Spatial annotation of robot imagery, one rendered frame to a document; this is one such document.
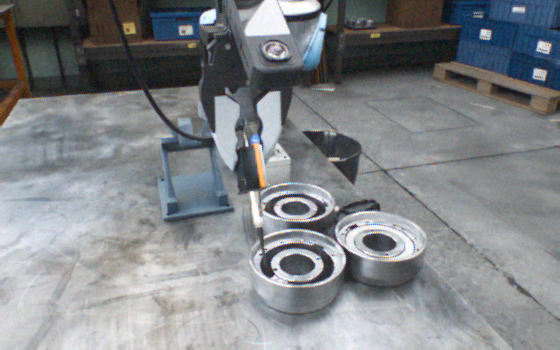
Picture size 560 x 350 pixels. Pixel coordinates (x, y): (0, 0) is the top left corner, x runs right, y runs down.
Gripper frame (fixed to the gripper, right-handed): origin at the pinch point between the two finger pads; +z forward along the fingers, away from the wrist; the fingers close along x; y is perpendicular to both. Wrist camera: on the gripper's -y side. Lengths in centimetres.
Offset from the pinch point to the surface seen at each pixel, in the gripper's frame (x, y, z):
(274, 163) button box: -8.2, 17.3, 9.1
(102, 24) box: 29, 347, 34
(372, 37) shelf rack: -197, 338, 53
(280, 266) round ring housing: -2.1, -5.3, 11.1
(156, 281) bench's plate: 11.5, -1.1, 13.1
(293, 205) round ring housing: -7.8, 7.0, 11.0
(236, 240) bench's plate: 1.0, 4.2, 13.1
